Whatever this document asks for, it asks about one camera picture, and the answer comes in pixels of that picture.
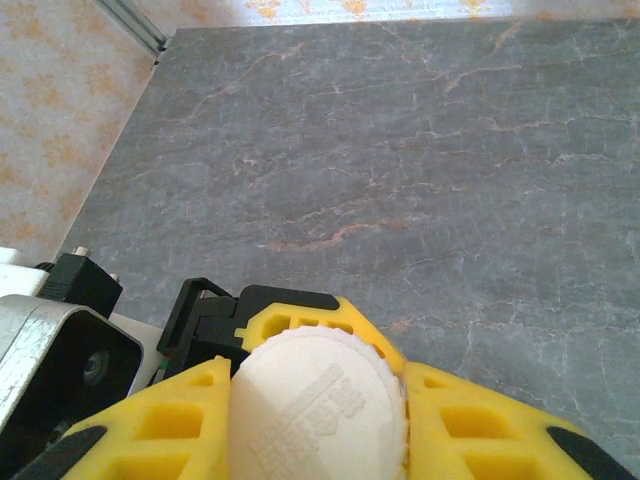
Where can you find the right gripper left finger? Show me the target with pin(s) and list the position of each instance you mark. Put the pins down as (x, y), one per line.
(165, 440)

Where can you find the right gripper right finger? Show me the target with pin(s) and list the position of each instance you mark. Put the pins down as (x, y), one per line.
(475, 440)

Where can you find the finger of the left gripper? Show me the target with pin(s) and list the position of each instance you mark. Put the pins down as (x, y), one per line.
(350, 320)

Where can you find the white ribbed bottle cap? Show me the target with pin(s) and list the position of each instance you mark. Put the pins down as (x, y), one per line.
(310, 400)

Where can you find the aluminium upright post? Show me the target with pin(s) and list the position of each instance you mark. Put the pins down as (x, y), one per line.
(135, 22)

